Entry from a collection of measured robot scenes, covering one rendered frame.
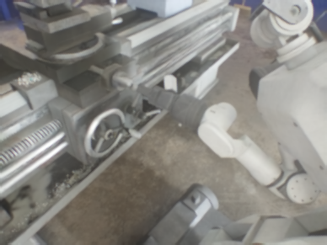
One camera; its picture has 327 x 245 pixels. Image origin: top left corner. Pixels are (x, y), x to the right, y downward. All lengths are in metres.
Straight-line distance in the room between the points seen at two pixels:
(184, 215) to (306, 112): 1.02
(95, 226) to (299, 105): 1.31
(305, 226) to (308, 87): 0.52
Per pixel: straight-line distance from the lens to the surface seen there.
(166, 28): 1.49
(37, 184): 1.24
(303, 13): 0.43
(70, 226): 1.55
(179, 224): 1.28
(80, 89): 0.87
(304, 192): 0.69
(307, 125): 0.39
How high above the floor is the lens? 1.35
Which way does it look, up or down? 42 degrees down
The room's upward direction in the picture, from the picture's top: 4 degrees clockwise
